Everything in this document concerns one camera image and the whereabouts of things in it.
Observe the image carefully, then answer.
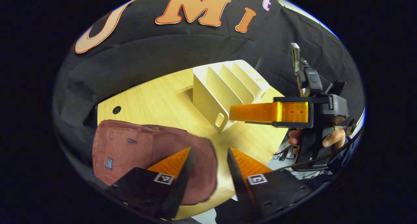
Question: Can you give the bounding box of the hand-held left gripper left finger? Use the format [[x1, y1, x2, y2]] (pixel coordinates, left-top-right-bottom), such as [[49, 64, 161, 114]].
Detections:
[[106, 147, 195, 220]]

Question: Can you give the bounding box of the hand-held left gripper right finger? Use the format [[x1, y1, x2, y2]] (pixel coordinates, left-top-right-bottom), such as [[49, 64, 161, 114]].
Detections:
[[227, 147, 315, 219]]

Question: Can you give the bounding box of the white bookshelf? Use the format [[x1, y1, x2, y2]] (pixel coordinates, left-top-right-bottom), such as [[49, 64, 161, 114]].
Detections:
[[192, 60, 271, 133]]

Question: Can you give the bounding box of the maroon schoolbag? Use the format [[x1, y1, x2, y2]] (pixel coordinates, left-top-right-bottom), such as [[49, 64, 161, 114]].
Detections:
[[92, 119, 218, 206]]

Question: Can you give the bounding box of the black backdrop cloth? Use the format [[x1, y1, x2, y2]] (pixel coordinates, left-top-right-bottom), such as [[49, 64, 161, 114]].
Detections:
[[52, 0, 365, 174]]

